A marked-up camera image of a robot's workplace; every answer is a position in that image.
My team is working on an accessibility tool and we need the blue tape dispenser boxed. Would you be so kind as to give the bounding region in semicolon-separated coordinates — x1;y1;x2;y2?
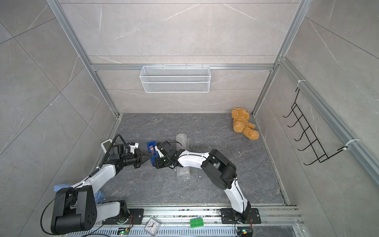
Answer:
147;141;159;166

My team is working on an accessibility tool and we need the clear bubble wrap sheet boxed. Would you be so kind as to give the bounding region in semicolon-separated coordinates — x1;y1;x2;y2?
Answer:
176;133;190;181

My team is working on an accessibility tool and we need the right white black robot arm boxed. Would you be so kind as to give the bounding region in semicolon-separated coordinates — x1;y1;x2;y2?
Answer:
153;141;251;222

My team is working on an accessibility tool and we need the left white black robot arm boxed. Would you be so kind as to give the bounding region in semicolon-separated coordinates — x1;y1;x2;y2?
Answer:
50;144;146;235

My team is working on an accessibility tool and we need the white digital timer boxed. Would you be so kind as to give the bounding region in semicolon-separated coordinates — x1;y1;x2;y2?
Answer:
101;139;113;154

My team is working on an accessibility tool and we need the small white analog clock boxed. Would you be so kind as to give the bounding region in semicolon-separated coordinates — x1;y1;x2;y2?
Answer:
144;218;161;236

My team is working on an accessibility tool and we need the green toy brick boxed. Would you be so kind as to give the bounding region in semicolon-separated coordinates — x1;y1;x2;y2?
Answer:
190;218;204;228

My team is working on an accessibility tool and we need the tan teddy bear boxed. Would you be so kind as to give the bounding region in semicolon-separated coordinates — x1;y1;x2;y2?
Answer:
232;108;260;140

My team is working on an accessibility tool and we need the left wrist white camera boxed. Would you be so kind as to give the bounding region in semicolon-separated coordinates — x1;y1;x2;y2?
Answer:
128;142;139;154

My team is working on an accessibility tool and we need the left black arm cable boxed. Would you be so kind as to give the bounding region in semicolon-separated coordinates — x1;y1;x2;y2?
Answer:
97;134;128;172

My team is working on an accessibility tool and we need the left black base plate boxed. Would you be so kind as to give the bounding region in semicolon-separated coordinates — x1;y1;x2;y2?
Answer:
102;208;144;225

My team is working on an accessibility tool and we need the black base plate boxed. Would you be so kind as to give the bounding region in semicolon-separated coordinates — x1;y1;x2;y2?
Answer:
102;208;144;225
219;207;262;224

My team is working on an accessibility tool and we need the white wire mesh basket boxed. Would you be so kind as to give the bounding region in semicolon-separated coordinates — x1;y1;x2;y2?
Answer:
140;65;211;93

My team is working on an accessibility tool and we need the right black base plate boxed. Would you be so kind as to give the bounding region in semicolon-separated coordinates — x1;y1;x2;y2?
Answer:
219;207;262;224

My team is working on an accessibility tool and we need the black wire hook rack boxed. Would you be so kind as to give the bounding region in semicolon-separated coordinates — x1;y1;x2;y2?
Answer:
282;88;349;166

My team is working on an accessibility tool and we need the aluminium frame post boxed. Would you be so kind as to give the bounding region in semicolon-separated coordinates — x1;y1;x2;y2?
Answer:
251;0;312;119

